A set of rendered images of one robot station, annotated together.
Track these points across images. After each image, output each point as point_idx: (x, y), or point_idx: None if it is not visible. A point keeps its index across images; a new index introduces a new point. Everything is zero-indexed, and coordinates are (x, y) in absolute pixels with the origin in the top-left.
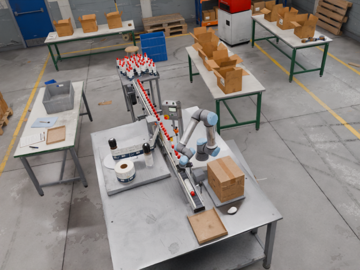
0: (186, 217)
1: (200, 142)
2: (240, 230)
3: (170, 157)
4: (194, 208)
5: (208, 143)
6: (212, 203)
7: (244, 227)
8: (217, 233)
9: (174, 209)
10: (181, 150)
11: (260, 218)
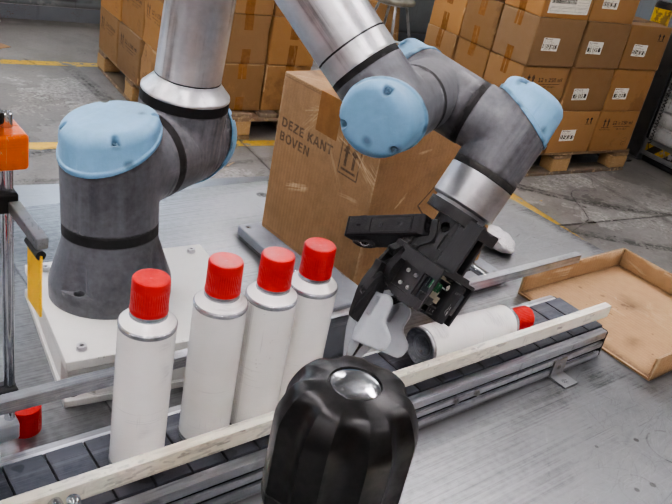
0: (649, 384)
1: (147, 120)
2: (570, 237)
3: (145, 463)
4: (597, 329)
5: (213, 74)
6: (489, 295)
7: (552, 228)
8: (640, 286)
9: (648, 443)
10: (442, 85)
11: None
